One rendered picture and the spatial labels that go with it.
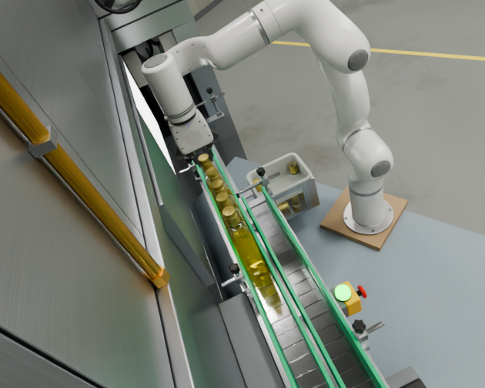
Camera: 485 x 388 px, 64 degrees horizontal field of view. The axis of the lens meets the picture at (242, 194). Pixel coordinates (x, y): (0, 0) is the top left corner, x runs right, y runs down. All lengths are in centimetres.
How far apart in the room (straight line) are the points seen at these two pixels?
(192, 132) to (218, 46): 24
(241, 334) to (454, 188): 195
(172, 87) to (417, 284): 102
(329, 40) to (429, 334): 93
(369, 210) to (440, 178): 137
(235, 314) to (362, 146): 63
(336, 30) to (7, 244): 84
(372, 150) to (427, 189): 152
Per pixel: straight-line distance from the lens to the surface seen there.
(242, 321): 113
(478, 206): 268
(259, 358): 108
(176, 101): 99
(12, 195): 37
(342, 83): 114
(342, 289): 115
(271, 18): 97
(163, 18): 188
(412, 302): 144
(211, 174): 110
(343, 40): 99
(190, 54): 106
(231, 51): 96
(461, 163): 291
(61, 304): 35
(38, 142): 44
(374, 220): 154
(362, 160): 124
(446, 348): 139
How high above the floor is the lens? 203
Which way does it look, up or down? 44 degrees down
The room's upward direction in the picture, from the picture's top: 23 degrees counter-clockwise
